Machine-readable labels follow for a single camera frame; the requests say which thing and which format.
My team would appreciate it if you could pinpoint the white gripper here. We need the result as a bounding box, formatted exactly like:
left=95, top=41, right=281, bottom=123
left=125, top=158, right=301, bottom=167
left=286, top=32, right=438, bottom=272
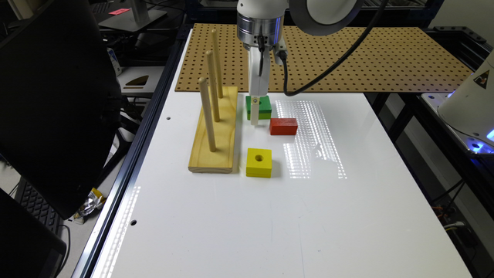
left=248, top=45, right=284, bottom=125

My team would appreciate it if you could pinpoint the green wooden block with hole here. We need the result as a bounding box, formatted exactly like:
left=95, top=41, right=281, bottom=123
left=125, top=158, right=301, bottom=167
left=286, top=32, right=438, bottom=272
left=245, top=95, right=272, bottom=120

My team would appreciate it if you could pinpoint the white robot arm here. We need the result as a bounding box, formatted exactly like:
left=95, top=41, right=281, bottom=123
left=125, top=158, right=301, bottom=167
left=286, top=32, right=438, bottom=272
left=237, top=0, right=364, bottom=125

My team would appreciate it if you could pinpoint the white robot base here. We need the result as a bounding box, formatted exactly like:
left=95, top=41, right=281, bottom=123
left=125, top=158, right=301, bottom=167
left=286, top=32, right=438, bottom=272
left=421, top=54, right=493, bottom=155

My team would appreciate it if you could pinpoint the red wooden block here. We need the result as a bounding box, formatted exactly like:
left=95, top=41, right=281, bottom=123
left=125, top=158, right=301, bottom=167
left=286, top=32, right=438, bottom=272
left=269, top=118, right=298, bottom=135

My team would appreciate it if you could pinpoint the yellow wooden block with hole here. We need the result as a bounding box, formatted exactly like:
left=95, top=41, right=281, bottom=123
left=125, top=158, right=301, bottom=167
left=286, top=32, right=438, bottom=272
left=246, top=148, right=272, bottom=178

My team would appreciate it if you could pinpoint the front wooden peg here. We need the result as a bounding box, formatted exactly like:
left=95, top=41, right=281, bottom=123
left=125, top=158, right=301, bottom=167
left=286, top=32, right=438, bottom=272
left=198, top=77, right=216, bottom=152

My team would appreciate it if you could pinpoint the wooden peg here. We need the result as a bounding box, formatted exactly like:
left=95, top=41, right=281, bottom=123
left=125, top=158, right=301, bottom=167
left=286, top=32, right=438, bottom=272
left=205, top=50, right=220, bottom=122
left=198, top=77, right=216, bottom=152
left=211, top=29, right=223, bottom=99

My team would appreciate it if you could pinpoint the middle wooden peg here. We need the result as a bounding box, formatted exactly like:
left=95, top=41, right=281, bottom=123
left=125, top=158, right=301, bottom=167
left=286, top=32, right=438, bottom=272
left=205, top=50, right=220, bottom=122

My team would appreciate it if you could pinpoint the rear wooden peg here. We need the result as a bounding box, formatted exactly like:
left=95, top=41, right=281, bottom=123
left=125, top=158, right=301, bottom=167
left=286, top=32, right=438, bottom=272
left=211, top=29, right=223, bottom=99

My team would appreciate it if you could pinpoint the wooden peg base board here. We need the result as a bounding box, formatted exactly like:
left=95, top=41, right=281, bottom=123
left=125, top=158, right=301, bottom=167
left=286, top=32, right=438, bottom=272
left=188, top=86, right=238, bottom=174

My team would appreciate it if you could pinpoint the silver monitor stand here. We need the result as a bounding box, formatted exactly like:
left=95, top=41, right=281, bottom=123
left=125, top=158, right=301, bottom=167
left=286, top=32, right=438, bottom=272
left=99, top=0, right=167, bottom=32

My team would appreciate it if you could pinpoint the brown pegboard sheet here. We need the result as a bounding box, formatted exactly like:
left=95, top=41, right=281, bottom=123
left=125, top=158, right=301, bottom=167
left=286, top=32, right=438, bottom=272
left=175, top=24, right=472, bottom=93

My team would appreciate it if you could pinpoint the pink sticky note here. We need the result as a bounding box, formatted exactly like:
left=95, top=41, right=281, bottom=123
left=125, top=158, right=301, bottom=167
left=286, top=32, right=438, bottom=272
left=108, top=8, right=130, bottom=15

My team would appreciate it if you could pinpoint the crumpled foil wrapper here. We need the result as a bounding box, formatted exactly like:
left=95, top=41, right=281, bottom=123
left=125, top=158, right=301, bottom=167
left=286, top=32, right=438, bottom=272
left=70, top=188, right=106, bottom=225

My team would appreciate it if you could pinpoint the black monitor back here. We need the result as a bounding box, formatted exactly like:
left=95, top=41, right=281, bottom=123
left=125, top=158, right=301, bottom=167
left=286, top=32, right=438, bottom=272
left=1, top=0, right=122, bottom=218

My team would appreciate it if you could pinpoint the black keyboard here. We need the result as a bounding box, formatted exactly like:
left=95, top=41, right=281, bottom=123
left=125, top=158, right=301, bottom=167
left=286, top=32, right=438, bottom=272
left=15, top=178, right=62, bottom=236

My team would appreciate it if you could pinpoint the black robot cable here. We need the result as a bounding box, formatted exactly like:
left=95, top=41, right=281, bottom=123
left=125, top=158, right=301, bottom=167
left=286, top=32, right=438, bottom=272
left=278, top=0, right=390, bottom=97

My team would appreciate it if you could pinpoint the black aluminium table frame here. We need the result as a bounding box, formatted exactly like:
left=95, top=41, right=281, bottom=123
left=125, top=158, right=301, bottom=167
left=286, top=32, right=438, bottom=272
left=67, top=24, right=194, bottom=277

